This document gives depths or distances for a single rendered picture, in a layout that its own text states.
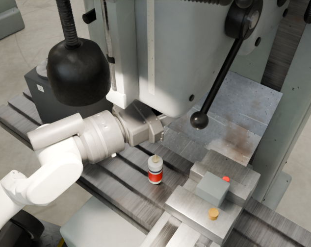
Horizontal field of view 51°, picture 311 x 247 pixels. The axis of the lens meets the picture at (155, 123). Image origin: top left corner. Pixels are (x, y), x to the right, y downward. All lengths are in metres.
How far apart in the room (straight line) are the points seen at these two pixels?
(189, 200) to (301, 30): 0.48
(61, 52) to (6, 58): 2.78
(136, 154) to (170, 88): 0.52
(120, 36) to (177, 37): 0.07
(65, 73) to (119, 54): 0.12
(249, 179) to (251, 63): 0.33
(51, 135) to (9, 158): 1.74
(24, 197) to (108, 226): 0.40
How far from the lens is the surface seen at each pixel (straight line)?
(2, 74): 2.97
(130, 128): 0.62
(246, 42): 0.62
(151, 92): 0.51
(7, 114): 1.19
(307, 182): 2.21
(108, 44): 0.46
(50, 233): 1.49
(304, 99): 0.98
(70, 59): 0.36
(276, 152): 1.15
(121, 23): 0.44
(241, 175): 0.88
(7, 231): 1.31
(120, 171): 0.95
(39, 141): 0.58
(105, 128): 0.61
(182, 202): 0.77
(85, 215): 0.98
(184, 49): 0.44
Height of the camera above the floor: 1.71
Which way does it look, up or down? 48 degrees down
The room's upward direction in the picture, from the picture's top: straight up
